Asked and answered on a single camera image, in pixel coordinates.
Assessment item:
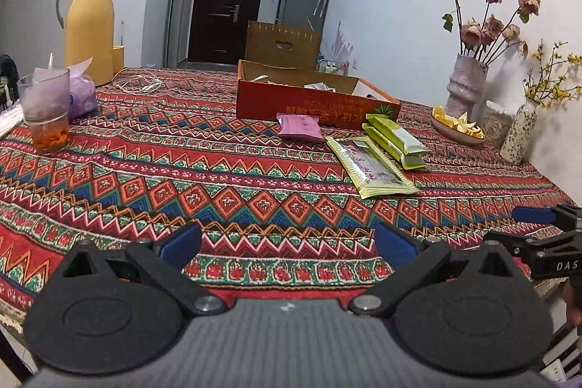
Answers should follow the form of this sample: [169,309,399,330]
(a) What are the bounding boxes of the purple snack packet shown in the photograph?
[276,113,325,144]

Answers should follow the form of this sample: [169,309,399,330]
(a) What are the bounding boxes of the purple tissue pack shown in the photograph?
[32,57,101,120]

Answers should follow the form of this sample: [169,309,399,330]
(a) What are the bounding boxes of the clear glass cup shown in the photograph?
[17,67,72,155]

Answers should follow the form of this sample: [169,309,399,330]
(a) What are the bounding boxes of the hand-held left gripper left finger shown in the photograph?
[57,222,228,317]

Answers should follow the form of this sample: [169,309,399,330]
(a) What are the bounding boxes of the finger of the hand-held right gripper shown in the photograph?
[511,203,582,231]
[483,230,540,257]

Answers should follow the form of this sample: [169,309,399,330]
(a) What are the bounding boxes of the yellow-green snack packet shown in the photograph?
[325,136,420,200]

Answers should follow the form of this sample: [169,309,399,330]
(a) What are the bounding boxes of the patterned red tablecloth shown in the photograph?
[0,67,578,325]

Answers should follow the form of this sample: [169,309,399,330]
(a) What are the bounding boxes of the black bag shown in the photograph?
[0,54,20,112]

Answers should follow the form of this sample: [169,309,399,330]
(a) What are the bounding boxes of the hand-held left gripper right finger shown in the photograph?
[348,221,517,317]

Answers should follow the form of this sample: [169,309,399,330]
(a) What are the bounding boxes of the pink ceramic vase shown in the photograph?
[446,54,490,123]

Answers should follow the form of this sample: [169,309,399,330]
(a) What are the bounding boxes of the pile of orange peels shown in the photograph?
[432,106,486,140]

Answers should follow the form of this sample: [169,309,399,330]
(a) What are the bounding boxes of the green snack packet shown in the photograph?
[366,113,431,157]
[362,123,427,171]

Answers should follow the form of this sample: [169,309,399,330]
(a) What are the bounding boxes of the white plastic bag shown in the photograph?
[0,104,30,138]

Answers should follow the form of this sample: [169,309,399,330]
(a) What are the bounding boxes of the bowl of yellow peels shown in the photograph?
[430,106,487,149]

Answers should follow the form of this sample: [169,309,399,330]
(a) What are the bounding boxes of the dried pink rose bouquet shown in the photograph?
[437,0,542,64]

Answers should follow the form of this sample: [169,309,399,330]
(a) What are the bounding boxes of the purple flower wall sticker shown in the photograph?
[325,22,354,61]

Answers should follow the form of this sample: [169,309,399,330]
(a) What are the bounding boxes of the dark entrance door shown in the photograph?
[188,0,269,64]

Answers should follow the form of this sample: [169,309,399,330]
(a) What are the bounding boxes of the rack with bottles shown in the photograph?
[317,54,350,76]

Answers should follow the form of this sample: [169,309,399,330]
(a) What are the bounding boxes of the clear storage jar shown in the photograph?
[479,99,519,151]

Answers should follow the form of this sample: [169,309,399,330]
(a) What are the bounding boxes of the red cardboard box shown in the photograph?
[235,60,402,129]

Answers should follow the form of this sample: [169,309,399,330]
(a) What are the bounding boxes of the white cable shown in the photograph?
[113,72,163,94]

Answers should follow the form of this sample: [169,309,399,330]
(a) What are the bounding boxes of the yellow thermos jug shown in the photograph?
[56,0,117,87]

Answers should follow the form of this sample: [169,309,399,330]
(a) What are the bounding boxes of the brown cardboard box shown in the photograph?
[246,21,323,71]

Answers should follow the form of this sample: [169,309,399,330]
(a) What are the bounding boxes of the floral patterned vase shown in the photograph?
[500,101,538,165]

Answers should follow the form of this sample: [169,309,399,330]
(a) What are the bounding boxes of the yellow flower branches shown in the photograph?
[523,40,582,112]

